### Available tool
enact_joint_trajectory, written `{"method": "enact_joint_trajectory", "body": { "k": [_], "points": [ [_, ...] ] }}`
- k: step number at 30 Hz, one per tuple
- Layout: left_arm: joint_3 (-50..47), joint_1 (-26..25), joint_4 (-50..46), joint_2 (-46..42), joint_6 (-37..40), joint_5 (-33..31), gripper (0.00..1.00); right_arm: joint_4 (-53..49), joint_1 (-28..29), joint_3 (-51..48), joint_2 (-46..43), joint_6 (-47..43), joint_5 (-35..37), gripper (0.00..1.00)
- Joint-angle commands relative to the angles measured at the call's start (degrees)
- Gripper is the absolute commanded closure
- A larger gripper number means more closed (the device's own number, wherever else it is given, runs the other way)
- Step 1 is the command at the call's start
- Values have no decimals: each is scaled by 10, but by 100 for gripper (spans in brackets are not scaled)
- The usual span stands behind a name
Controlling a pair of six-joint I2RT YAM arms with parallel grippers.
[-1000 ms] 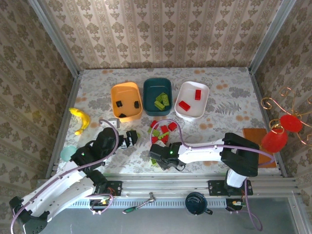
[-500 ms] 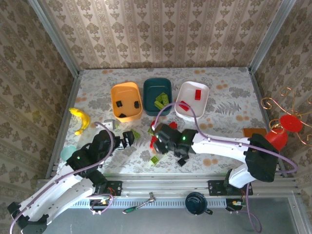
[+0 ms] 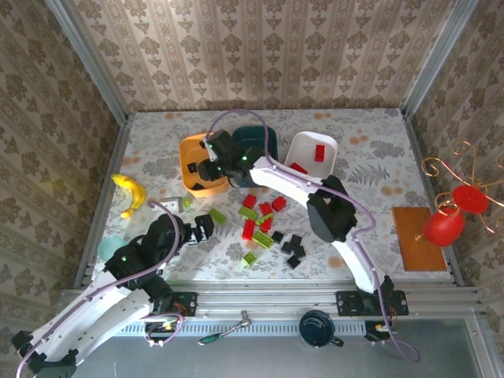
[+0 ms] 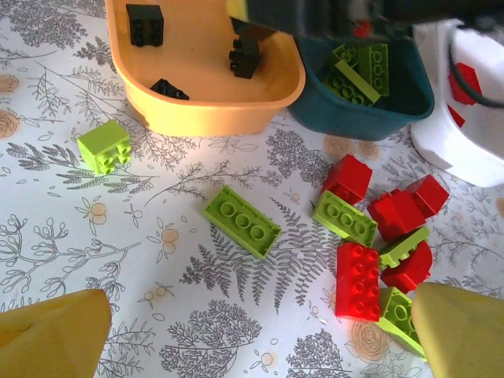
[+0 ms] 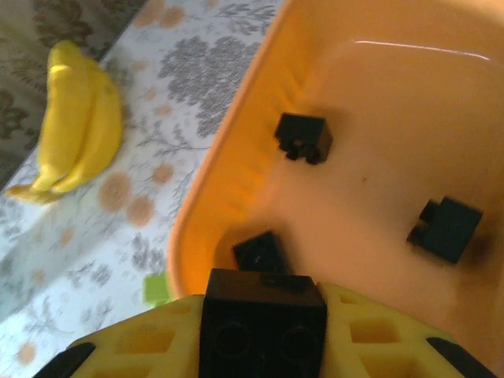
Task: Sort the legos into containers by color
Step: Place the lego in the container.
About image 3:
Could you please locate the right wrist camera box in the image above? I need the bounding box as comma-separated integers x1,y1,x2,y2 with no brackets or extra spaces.
203,129,242,162

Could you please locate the gold wire red ball ornament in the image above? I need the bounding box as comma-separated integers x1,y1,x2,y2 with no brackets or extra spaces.
421,140,504,248

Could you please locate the grey slotted cable duct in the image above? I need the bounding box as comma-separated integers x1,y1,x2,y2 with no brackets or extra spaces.
65,319,367,336

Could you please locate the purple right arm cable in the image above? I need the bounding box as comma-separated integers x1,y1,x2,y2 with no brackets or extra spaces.
206,109,421,363

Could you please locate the brown wooden board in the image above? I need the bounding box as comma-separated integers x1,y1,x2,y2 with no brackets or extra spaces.
391,206,448,272

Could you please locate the aluminium frame post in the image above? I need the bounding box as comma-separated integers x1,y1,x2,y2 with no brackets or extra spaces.
400,0,480,119
45,0,131,125

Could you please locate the orange plastic container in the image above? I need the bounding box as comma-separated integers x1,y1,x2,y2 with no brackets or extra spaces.
179,132,231,198

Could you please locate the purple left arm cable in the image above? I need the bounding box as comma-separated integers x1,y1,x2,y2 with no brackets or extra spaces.
15,200,185,375

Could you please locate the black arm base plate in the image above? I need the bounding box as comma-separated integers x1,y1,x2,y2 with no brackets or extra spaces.
336,290,409,318
128,291,198,319

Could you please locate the dark blue mug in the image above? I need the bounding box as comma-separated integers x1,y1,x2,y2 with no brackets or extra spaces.
298,309,344,350

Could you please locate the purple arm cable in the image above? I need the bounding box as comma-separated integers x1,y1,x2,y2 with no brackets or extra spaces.
15,200,185,375
206,109,421,363

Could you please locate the dark teal plastic container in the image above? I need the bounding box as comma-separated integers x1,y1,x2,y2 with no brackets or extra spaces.
232,124,280,188

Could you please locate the white plastic container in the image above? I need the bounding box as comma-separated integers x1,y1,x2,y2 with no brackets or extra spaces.
283,131,340,186

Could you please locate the mint green cup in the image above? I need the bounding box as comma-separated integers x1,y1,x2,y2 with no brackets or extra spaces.
97,235,129,264

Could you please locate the yellow banana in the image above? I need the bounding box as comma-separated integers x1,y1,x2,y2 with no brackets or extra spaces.
111,173,147,220

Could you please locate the aluminium front frame rail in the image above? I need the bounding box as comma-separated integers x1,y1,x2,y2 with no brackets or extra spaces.
61,279,481,320

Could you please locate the green handled flexible tool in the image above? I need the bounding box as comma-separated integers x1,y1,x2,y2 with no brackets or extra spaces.
198,309,253,347

